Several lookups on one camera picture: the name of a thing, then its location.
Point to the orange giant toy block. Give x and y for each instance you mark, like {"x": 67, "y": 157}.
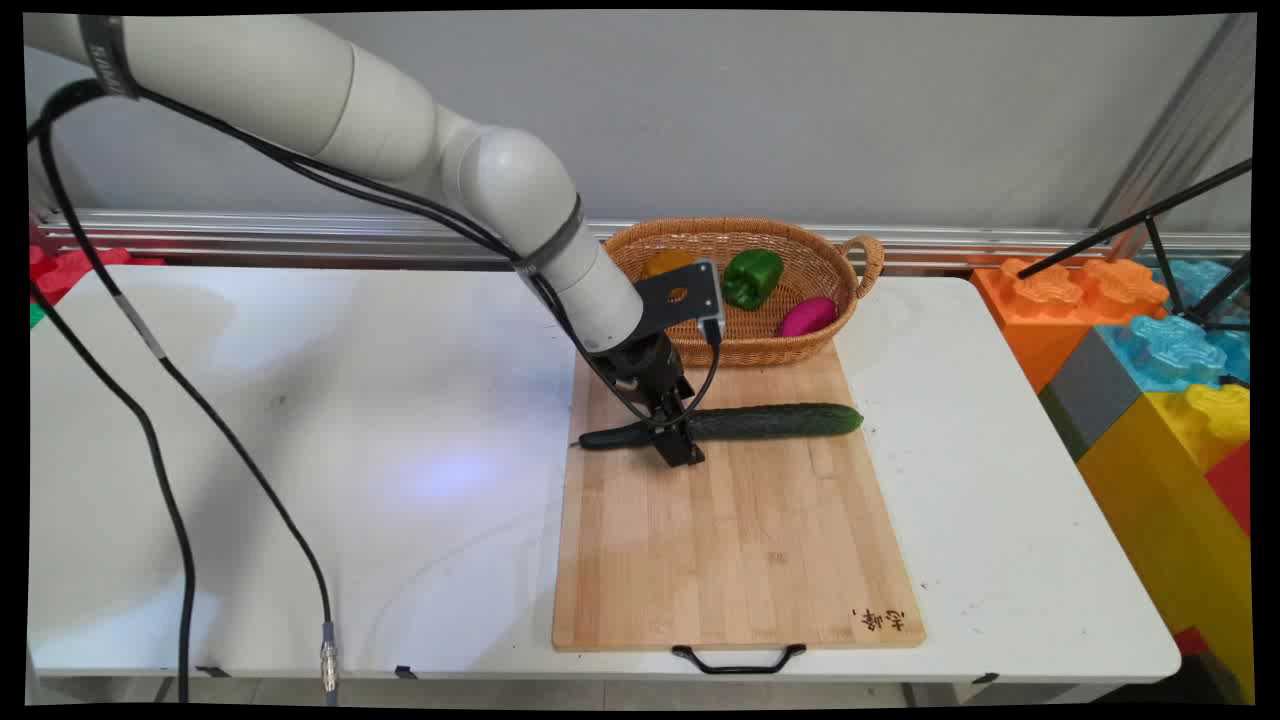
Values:
{"x": 1040, "y": 310}

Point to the wooden bamboo cutting board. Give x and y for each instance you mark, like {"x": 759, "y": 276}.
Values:
{"x": 730, "y": 550}

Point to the red giant toy block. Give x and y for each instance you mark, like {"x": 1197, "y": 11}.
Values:
{"x": 1232, "y": 485}

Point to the small silver wrist camera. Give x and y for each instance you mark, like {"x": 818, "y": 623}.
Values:
{"x": 711, "y": 330}

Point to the magenta toy vegetable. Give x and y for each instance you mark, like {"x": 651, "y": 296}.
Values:
{"x": 806, "y": 317}

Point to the grey giant toy block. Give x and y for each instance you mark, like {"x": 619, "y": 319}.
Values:
{"x": 1090, "y": 395}

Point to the red studded toy block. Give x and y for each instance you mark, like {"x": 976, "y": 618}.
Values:
{"x": 75, "y": 268}

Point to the aluminium frame post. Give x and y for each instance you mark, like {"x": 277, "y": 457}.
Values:
{"x": 1180, "y": 130}

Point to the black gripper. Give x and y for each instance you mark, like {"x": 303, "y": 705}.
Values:
{"x": 648, "y": 370}

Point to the green toy bell pepper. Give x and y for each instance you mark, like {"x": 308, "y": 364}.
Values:
{"x": 752, "y": 277}

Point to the black tripod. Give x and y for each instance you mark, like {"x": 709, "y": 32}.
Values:
{"x": 1160, "y": 240}

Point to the yellow giant toy block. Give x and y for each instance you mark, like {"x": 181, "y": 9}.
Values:
{"x": 1170, "y": 520}

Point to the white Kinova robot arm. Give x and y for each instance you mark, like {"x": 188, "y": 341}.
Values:
{"x": 300, "y": 90}

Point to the woven wicker basket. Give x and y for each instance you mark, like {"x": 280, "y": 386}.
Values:
{"x": 800, "y": 345}

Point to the aluminium rail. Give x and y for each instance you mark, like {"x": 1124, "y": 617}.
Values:
{"x": 250, "y": 235}

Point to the black camera mounting bracket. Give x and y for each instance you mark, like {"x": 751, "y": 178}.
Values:
{"x": 690, "y": 285}

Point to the blue giant toy block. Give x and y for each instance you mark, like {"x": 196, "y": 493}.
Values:
{"x": 1180, "y": 345}

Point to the dark green cucumber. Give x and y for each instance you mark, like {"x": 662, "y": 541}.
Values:
{"x": 780, "y": 421}

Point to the orange toy vegetable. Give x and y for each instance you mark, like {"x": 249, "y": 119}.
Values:
{"x": 665, "y": 263}

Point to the green toy block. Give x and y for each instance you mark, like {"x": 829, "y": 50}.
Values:
{"x": 36, "y": 315}

